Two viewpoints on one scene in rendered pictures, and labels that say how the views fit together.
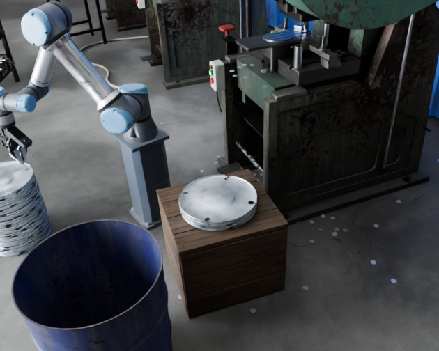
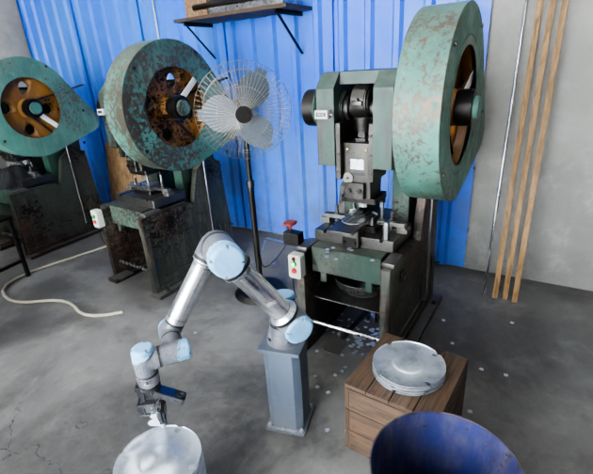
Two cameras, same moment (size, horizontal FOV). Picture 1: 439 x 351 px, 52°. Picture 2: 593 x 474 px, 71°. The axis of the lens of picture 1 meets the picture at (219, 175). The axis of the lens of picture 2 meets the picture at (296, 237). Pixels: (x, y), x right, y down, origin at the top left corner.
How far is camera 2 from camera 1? 129 cm
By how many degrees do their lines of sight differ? 35
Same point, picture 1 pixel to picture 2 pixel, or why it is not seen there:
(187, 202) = (393, 378)
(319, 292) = (481, 409)
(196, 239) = (434, 404)
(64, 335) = not seen: outside the picture
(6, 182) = (174, 456)
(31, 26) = (225, 260)
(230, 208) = (429, 366)
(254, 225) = (453, 371)
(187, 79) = (175, 283)
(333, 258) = not seen: hidden behind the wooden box
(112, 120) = (299, 329)
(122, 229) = (403, 424)
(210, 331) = not seen: outside the picture
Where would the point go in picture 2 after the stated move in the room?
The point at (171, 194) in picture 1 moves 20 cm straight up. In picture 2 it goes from (361, 380) to (361, 339)
